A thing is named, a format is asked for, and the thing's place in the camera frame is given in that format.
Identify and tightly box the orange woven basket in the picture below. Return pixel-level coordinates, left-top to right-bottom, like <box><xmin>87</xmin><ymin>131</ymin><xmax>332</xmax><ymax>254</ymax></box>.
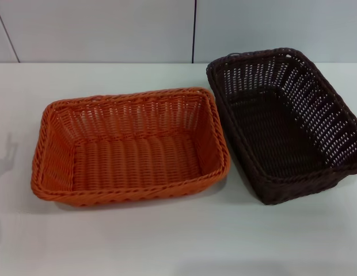
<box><xmin>30</xmin><ymin>87</ymin><xmax>231</xmax><ymax>207</ymax></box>

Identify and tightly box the dark brown woven basket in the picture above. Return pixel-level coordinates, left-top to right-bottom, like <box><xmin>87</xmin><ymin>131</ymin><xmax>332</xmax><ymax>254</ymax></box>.
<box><xmin>206</xmin><ymin>47</ymin><xmax>357</xmax><ymax>205</ymax></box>

